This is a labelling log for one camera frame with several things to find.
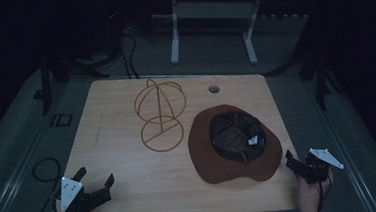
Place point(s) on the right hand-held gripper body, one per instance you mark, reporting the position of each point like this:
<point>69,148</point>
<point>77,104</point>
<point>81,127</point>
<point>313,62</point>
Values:
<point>317,165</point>

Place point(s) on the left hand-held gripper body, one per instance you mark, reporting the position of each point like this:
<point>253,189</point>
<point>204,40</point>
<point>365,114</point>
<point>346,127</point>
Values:
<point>82,198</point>

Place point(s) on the brown brimmed hat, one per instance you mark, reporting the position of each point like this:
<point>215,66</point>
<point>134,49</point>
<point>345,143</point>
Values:
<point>213,157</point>

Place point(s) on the person's right hand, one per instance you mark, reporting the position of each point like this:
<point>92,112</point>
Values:
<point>310,191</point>

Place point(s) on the black metal stand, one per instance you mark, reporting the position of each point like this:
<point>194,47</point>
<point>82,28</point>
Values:
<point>321,76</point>
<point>45,82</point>

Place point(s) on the grey round table grommet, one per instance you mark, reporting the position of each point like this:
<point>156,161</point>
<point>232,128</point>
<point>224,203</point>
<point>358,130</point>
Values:
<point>214,89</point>

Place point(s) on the black rectangular floor bracket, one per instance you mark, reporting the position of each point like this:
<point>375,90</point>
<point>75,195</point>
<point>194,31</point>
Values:
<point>62,120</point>

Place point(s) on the white metal desk frame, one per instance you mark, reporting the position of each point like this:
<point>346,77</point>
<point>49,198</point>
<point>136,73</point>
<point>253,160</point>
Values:
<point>214,9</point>

